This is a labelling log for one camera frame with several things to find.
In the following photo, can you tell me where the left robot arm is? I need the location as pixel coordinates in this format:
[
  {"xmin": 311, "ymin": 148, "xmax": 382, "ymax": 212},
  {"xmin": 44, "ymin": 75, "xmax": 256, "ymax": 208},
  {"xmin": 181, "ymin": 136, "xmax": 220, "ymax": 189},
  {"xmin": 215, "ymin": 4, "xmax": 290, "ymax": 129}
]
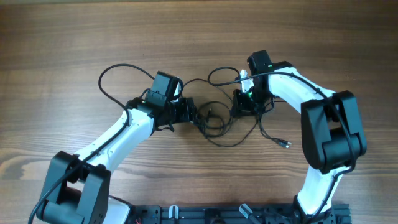
[{"xmin": 28, "ymin": 72, "xmax": 192, "ymax": 223}]

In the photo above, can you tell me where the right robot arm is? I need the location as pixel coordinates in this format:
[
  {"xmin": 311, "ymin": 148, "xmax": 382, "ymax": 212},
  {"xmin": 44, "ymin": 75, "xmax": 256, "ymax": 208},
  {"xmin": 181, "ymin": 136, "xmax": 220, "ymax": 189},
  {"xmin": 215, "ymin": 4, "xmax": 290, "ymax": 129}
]
[{"xmin": 233, "ymin": 50, "xmax": 367, "ymax": 223}]

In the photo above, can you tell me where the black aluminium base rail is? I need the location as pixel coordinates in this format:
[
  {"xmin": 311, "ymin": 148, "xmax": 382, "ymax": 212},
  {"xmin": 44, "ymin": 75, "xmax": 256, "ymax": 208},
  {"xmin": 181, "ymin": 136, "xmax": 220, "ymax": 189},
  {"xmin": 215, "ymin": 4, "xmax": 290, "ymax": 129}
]
[{"xmin": 124, "ymin": 203, "xmax": 352, "ymax": 224}]

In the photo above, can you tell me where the thin black USB cable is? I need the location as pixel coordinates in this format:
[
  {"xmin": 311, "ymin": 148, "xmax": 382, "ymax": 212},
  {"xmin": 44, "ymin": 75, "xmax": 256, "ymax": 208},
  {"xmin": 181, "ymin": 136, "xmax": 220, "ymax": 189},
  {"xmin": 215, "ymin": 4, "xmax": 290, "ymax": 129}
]
[{"xmin": 182, "ymin": 77, "xmax": 259, "ymax": 148}]

